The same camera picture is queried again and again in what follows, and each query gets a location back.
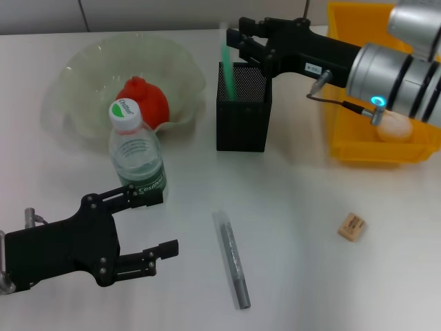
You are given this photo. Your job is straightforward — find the clear green-label water bottle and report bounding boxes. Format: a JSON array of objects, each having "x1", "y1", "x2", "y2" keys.
[{"x1": 108, "y1": 98, "x2": 170, "y2": 208}]

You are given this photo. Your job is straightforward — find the orange toy fruit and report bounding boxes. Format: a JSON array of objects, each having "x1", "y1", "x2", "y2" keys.
[{"x1": 115, "y1": 76, "x2": 170, "y2": 132}]

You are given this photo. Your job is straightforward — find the left gripper cable with plug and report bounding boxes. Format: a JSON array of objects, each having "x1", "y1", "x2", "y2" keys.
[{"x1": 23, "y1": 206, "x2": 52, "y2": 229}]

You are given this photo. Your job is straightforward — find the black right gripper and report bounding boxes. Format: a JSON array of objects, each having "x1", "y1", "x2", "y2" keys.
[{"x1": 225, "y1": 16, "x2": 361, "y2": 89}]

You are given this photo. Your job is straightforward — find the green glass fruit plate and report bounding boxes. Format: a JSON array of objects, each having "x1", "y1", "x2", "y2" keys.
[{"x1": 41, "y1": 34, "x2": 207, "y2": 149}]

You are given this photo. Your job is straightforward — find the yellow plastic bin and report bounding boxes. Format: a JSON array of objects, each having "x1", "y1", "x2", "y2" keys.
[{"x1": 322, "y1": 1, "x2": 441, "y2": 169}]

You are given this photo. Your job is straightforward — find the white paper ball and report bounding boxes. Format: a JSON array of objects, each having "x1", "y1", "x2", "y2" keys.
[{"x1": 376, "y1": 110, "x2": 413, "y2": 143}]

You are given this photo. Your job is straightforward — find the black mesh pen holder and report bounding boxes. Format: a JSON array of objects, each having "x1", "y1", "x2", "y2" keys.
[{"x1": 215, "y1": 61, "x2": 273, "y2": 152}]

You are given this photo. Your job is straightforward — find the gripper cable with plug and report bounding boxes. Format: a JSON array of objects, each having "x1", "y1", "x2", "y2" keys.
[
  {"x1": 23, "y1": 206, "x2": 52, "y2": 229},
  {"x1": 306, "y1": 70, "x2": 386, "y2": 126}
]

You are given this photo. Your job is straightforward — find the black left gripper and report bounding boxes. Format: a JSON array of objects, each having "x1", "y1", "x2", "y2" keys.
[{"x1": 5, "y1": 184, "x2": 180, "y2": 294}]

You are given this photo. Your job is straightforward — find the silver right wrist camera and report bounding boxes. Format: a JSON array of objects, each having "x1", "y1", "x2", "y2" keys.
[{"x1": 387, "y1": 0, "x2": 441, "y2": 63}]

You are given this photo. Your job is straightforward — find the mint green utility knife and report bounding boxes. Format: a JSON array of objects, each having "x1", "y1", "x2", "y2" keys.
[{"x1": 220, "y1": 22, "x2": 237, "y2": 103}]

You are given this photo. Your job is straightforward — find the grey marker pen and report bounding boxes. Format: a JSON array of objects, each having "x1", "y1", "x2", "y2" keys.
[{"x1": 212, "y1": 210, "x2": 252, "y2": 310}]

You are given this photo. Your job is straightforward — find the right gripper cable with plug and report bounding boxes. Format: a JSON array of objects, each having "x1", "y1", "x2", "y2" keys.
[{"x1": 306, "y1": 70, "x2": 386, "y2": 126}]

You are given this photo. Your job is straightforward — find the small beige eraser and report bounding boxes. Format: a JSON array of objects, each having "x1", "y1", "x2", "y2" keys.
[{"x1": 336, "y1": 212, "x2": 368, "y2": 243}]

